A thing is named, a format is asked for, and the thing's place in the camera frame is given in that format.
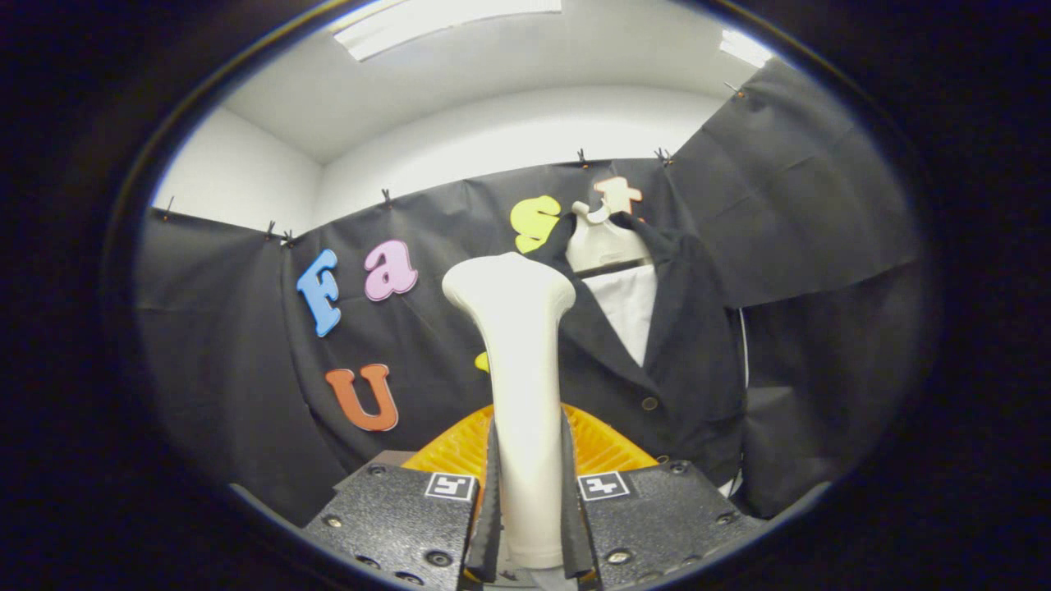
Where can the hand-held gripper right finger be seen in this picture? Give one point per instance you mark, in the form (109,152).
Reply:
(572,525)

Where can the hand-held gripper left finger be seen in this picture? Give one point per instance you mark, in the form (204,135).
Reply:
(493,533)

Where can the white garment steamer head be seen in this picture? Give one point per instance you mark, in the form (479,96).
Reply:
(525,394)

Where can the black button jacket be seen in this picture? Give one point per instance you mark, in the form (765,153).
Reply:
(690,369)

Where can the white mannequin torso stand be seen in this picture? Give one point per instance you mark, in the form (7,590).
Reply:
(603,246)

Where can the black backdrop cloth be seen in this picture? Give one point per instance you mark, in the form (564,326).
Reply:
(230,369)

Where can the row of black clips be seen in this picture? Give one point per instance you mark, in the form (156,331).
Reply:
(386,197)

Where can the small ceiling light panel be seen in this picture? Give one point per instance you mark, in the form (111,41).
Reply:
(745,48)

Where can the long ceiling light panel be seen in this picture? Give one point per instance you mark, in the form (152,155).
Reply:
(435,20)

